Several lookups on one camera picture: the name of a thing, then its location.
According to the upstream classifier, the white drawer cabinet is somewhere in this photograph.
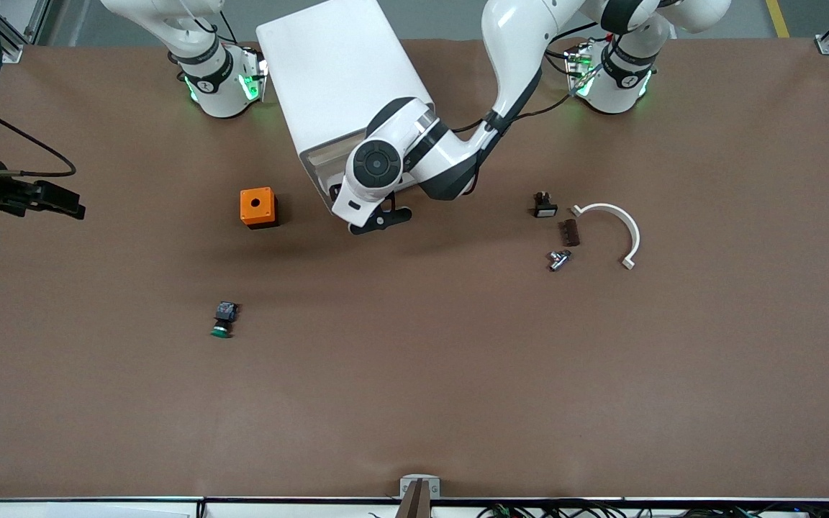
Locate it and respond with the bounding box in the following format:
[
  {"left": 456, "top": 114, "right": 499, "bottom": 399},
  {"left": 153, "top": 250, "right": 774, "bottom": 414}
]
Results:
[{"left": 255, "top": 0, "right": 437, "bottom": 215}]

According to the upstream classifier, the green push button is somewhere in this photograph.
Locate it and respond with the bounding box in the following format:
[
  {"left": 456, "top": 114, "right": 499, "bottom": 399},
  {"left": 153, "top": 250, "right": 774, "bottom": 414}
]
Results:
[{"left": 210, "top": 301, "right": 238, "bottom": 340}]

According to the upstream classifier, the brown table mat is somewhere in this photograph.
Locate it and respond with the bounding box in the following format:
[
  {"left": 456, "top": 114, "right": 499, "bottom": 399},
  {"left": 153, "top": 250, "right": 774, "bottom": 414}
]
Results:
[{"left": 0, "top": 37, "right": 829, "bottom": 501}]

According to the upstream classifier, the white curved plastic arc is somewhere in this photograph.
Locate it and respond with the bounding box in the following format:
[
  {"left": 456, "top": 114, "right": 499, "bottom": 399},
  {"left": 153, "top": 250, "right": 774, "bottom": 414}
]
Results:
[{"left": 571, "top": 203, "right": 641, "bottom": 271}]

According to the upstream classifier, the orange button enclosure box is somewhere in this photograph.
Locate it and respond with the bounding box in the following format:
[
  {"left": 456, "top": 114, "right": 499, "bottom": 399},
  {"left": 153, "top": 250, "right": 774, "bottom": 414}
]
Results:
[{"left": 240, "top": 187, "right": 279, "bottom": 230}]

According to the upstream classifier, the black base power cable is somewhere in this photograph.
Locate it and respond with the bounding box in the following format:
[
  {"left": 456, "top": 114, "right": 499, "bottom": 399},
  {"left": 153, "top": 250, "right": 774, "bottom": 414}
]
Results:
[{"left": 543, "top": 43, "right": 578, "bottom": 78}]

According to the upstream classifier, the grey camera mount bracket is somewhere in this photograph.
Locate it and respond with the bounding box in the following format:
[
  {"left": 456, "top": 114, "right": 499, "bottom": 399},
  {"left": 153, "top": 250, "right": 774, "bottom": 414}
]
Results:
[{"left": 395, "top": 474, "right": 441, "bottom": 518}]

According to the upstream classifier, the black cable bundle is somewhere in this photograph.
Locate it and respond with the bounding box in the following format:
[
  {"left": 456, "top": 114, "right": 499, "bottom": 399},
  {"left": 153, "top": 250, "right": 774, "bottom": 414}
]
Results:
[{"left": 368, "top": 500, "right": 829, "bottom": 518}]

